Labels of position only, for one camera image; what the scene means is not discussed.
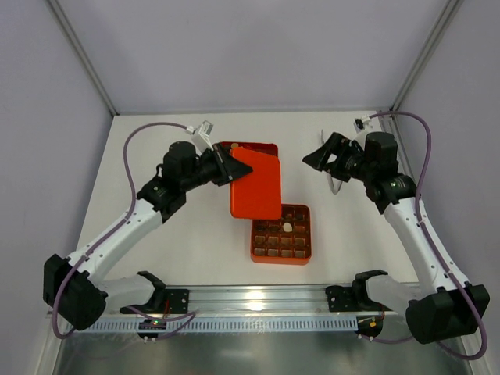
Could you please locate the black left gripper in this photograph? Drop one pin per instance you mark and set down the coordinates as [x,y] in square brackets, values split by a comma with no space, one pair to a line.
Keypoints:
[223,166]

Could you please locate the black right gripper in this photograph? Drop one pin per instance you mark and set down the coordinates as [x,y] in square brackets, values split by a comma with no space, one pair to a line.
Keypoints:
[340,157]

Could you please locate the orange box lid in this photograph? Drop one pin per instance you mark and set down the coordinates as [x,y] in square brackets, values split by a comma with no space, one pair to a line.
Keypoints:
[256,196]

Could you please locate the metal serving tongs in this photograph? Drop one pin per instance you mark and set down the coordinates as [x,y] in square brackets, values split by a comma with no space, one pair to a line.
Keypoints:
[334,184]

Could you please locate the white oval chocolate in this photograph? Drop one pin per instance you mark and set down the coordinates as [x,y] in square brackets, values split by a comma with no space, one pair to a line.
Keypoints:
[287,227]

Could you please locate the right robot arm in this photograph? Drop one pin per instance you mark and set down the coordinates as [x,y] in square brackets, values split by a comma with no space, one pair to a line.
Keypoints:
[448,305]

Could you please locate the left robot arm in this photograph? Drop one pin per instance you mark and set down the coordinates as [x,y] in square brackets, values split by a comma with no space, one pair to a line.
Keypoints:
[75,286]

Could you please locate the orange chocolate box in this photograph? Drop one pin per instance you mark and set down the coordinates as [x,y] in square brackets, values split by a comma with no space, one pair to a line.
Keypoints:
[274,246]

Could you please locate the red rectangular tray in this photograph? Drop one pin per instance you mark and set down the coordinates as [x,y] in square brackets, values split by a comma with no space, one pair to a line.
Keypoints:
[266,148]

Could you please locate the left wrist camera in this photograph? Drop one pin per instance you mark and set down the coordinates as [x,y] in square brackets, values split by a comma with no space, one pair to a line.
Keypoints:
[200,136]

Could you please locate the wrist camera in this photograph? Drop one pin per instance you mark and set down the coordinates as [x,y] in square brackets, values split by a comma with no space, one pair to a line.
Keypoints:
[362,122]
[200,136]

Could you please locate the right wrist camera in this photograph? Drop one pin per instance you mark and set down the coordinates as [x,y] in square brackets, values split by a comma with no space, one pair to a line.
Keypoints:
[362,122]

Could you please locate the right aluminium frame rail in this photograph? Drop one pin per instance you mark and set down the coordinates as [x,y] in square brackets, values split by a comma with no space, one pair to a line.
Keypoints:
[409,219]

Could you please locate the slotted cable duct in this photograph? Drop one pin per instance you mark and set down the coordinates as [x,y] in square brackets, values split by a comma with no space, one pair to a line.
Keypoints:
[227,324]

